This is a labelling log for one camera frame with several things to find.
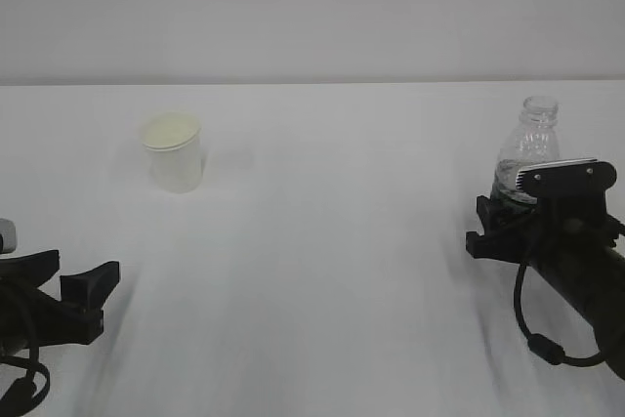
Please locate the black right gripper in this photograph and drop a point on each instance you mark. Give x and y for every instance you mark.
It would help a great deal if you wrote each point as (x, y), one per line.
(511, 233)

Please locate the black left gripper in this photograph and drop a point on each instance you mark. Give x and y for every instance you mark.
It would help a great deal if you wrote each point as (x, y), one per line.
(31, 319)

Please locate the clear water bottle green label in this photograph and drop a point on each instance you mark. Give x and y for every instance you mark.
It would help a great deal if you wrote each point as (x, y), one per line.
(533, 141)

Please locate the white paper cup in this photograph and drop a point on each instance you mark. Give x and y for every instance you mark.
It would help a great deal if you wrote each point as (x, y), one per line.
(172, 141)

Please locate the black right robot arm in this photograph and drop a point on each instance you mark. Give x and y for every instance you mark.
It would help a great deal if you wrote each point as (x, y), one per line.
(593, 284)

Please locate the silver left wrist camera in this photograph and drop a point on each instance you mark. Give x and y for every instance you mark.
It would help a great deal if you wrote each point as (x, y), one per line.
(8, 236)

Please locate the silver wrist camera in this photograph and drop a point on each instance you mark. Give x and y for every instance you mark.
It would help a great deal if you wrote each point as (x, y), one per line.
(8, 236)
(566, 178)

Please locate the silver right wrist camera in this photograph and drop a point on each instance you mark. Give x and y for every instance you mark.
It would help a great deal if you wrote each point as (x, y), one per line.
(566, 178)

